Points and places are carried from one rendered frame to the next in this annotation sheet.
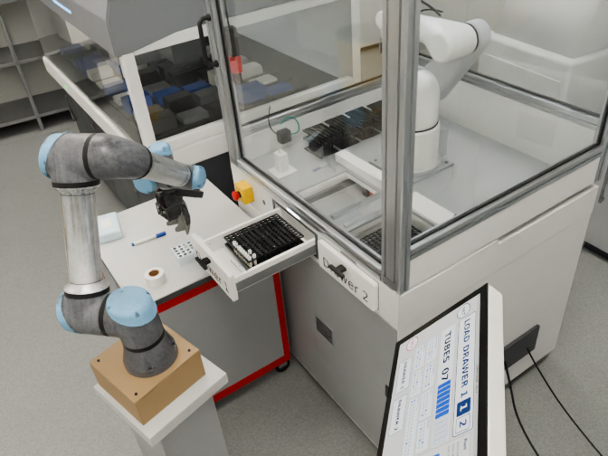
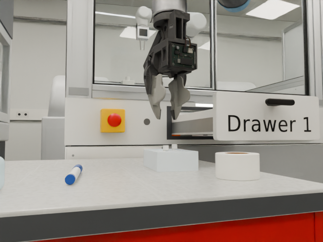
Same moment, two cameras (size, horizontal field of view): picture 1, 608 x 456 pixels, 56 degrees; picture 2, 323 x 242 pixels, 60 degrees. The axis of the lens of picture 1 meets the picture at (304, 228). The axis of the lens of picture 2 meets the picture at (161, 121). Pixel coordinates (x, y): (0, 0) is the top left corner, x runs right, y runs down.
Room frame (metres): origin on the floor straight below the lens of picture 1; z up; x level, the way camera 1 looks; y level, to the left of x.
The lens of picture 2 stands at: (1.58, 1.02, 0.83)
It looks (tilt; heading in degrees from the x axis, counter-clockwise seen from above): 3 degrees up; 283
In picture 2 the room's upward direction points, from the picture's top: straight up
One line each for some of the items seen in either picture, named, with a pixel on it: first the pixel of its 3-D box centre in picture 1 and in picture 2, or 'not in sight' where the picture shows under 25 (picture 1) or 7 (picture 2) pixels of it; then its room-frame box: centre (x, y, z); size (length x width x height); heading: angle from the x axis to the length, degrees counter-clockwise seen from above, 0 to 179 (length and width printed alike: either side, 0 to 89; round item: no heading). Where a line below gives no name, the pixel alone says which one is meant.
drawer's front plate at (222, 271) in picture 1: (213, 265); (268, 117); (1.49, 0.31, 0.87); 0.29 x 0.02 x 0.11; 31
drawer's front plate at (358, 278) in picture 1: (346, 273); not in sight; (1.38, -0.12, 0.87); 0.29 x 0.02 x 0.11; 31
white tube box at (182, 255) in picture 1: (190, 251); (168, 159); (1.70, 0.43, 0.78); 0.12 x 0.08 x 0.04; 119
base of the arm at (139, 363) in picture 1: (147, 344); not in sight; (1.12, 0.47, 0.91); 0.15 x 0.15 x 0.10
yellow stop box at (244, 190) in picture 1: (243, 192); (112, 120); (1.92, 0.22, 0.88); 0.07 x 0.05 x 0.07; 31
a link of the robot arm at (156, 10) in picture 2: not in sight; (170, 10); (1.70, 0.45, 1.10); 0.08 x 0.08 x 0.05
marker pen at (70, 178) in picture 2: (148, 238); (74, 173); (1.82, 0.61, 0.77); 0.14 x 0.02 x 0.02; 115
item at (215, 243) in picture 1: (266, 243); (223, 124); (1.59, 0.14, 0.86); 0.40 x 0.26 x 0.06; 121
